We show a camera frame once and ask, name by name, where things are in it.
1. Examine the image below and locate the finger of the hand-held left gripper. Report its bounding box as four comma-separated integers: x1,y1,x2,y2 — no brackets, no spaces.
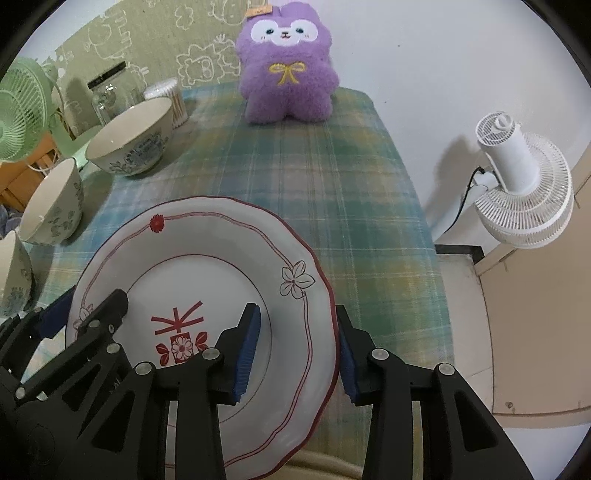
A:
0,286,77,372
14,289,136,439

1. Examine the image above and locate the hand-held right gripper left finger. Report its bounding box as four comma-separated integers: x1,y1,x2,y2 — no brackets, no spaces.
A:
69,302,262,480

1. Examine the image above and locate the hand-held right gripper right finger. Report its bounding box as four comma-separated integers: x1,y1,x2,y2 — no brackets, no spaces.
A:
335,305,534,480

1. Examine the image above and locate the white plate with red pattern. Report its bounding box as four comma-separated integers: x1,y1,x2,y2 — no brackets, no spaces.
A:
65,196,341,480

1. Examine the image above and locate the floral ceramic bowl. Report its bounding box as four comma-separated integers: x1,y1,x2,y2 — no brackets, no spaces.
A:
18,158,85,245
85,97,175,177
0,230,35,318

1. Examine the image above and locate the wooden headboard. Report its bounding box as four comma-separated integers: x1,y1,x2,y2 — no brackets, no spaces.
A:
0,134,63,213

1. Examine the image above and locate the beige door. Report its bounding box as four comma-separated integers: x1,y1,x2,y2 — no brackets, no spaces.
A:
475,138,591,428

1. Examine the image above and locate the glass jar with dark lid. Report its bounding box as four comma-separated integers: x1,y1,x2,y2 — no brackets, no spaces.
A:
88,60,144,127

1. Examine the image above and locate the green desk fan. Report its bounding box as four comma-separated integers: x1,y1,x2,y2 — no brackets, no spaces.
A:
0,56,100,174

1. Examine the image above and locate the cotton swab container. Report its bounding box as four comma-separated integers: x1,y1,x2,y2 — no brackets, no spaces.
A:
144,78,189,130

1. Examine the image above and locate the white standing fan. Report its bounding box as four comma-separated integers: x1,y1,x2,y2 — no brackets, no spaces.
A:
475,111,574,250

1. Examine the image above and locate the purple plush rabbit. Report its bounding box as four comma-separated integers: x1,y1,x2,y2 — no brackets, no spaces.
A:
235,0,341,124

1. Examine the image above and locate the black fan cable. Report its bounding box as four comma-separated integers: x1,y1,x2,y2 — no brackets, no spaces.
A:
443,167,490,236

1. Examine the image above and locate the green printed wall mat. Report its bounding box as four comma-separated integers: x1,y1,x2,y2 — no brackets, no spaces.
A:
51,0,296,116

